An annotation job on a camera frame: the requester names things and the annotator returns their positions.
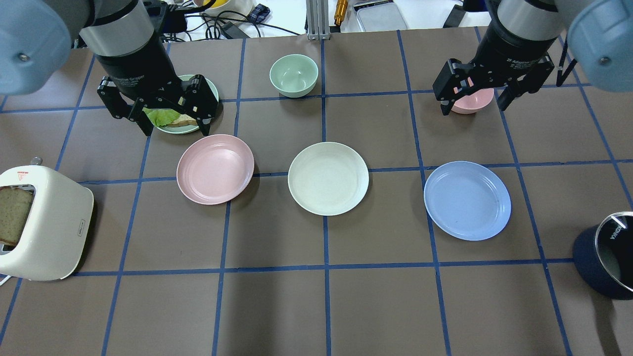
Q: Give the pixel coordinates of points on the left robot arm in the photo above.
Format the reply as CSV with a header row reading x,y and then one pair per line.
x,y
37,36

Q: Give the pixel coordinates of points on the silver metal tin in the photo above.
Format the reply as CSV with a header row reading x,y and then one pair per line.
x,y
379,15

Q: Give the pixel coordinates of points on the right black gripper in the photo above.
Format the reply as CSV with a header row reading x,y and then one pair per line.
x,y
512,52

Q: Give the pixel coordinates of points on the orange metal cylinder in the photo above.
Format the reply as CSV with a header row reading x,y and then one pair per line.
x,y
340,10

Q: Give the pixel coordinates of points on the black power adapter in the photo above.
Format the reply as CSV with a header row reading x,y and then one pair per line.
x,y
231,31

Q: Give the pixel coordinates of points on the green plate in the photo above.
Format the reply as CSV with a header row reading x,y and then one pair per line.
x,y
183,129

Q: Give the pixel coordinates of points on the white toaster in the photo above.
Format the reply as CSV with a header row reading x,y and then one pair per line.
x,y
55,231

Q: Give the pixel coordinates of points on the lettuce leaf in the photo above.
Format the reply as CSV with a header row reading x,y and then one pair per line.
x,y
161,117

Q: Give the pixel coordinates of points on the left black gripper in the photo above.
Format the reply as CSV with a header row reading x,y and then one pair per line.
x,y
136,69

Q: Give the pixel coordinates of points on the bread slice on plate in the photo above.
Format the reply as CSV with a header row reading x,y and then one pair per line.
x,y
182,121

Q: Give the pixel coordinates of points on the white bowl with yellow item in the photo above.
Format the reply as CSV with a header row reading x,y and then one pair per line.
x,y
230,8

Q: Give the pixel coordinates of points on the pink plate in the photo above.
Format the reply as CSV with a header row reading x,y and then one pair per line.
x,y
215,169

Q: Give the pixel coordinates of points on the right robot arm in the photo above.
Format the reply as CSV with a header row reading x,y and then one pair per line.
x,y
599,33

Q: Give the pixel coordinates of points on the green bowl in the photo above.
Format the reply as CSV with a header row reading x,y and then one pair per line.
x,y
294,75

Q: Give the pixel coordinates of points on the cream plate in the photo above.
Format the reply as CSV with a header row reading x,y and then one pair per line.
x,y
328,178

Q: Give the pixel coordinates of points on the bread slice in toaster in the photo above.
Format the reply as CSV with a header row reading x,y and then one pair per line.
x,y
15,206

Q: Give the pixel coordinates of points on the pink bowl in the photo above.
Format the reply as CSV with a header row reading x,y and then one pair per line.
x,y
473,103

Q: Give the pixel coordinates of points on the blue plate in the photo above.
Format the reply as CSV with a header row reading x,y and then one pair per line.
x,y
467,201

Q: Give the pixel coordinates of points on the aluminium frame post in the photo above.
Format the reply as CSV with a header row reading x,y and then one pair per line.
x,y
318,20

